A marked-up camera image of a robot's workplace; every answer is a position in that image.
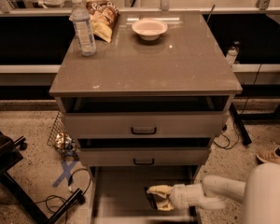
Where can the white paper bowl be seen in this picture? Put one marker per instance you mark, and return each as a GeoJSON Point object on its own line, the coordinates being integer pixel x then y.
{"type": "Point", "coordinates": [149, 29]}

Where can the middle grey drawer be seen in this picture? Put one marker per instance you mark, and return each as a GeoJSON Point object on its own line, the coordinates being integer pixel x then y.
{"type": "Point", "coordinates": [144, 151]}

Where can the grey drawer cabinet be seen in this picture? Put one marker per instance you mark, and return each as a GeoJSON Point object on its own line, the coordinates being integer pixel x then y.
{"type": "Point", "coordinates": [183, 70]}

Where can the clear plastic water bottle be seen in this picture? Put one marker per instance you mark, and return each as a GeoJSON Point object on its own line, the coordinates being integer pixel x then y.
{"type": "Point", "coordinates": [81, 19]}

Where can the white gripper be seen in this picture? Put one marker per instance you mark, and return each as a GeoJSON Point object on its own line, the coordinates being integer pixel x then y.
{"type": "Point", "coordinates": [178, 196]}

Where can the top grey drawer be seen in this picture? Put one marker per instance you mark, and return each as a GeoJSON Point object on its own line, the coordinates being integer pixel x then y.
{"type": "Point", "coordinates": [145, 124]}

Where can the black table leg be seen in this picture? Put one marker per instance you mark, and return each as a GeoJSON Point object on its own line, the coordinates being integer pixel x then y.
{"type": "Point", "coordinates": [243, 132]}

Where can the black office chair base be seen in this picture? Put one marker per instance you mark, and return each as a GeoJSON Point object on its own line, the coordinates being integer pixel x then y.
{"type": "Point", "coordinates": [43, 174]}

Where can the yellow chip bag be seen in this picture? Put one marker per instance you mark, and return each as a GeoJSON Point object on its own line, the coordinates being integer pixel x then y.
{"type": "Point", "coordinates": [104, 15]}

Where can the tan sneaker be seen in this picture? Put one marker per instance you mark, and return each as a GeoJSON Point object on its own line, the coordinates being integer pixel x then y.
{"type": "Point", "coordinates": [269, 156]}

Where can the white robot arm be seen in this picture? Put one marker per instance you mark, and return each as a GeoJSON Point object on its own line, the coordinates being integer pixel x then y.
{"type": "Point", "coordinates": [259, 195]}

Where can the small white bottle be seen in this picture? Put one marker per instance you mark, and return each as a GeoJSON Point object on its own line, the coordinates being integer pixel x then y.
{"type": "Point", "coordinates": [232, 53]}

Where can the bottom open grey drawer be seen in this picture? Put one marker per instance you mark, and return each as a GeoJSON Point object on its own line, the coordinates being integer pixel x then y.
{"type": "Point", "coordinates": [120, 196]}

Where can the wire waste basket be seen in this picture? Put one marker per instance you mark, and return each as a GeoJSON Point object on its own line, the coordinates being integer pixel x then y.
{"type": "Point", "coordinates": [60, 140]}

